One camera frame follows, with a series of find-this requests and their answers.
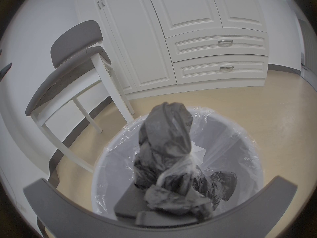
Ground white wardrobe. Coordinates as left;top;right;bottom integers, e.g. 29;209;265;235
74;0;269;101

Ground white chair grey seat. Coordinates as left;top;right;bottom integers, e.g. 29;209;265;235
25;20;135;174

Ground clear plastic bag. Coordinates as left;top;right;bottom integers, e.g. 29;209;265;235
92;105;264;218

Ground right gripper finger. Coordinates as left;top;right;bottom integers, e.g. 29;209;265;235
114;182;149;220

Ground black plastic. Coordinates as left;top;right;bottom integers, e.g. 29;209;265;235
133;102;238;220

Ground white trash bin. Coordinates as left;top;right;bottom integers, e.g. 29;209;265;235
92;106;264;218

